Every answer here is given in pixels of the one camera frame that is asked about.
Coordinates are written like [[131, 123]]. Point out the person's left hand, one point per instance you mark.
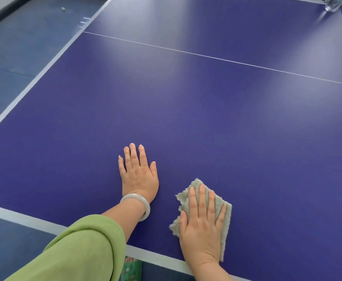
[[138, 178]]

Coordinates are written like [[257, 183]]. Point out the person's right hand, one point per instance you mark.
[[201, 237]]

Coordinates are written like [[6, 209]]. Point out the grey cleaning cloth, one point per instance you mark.
[[182, 199]]

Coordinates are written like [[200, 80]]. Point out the person's right forearm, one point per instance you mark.
[[210, 273]]

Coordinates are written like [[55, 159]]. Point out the person's left forearm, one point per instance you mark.
[[127, 216]]

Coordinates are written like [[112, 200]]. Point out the person's left foot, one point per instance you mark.
[[128, 259]]

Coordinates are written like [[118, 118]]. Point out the blue table tennis table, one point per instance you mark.
[[188, 114]]

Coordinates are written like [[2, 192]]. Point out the green left slipper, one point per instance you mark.
[[131, 272]]

